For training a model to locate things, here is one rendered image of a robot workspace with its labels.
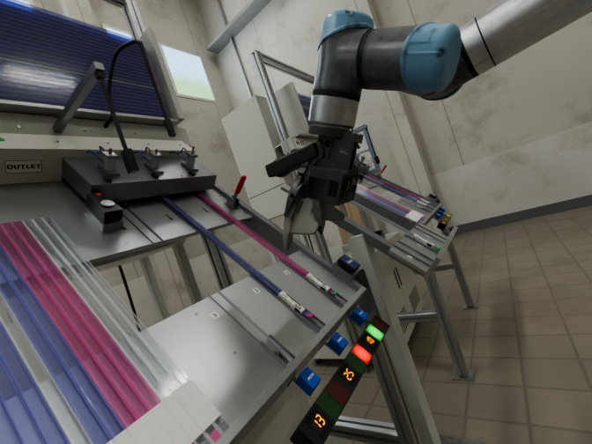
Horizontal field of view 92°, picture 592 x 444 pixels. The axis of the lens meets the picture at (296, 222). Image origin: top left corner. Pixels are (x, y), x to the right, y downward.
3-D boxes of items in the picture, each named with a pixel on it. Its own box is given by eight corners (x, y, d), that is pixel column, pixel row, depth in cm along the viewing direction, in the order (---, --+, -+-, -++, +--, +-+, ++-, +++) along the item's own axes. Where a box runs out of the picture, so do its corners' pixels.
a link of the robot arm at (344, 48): (365, 2, 36) (311, 10, 41) (348, 96, 40) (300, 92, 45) (389, 24, 42) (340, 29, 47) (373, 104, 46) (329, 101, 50)
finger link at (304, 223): (302, 255, 44) (325, 201, 45) (271, 243, 47) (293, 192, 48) (310, 259, 46) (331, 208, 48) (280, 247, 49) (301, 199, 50)
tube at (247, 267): (311, 318, 57) (313, 314, 57) (307, 321, 56) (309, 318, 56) (162, 196, 77) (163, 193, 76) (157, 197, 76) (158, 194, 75)
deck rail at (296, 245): (357, 306, 74) (367, 288, 72) (353, 309, 73) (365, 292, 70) (186, 180, 102) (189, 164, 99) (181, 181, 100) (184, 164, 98)
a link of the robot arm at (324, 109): (302, 93, 44) (327, 101, 51) (298, 124, 45) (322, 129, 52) (347, 97, 40) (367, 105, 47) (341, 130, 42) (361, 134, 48)
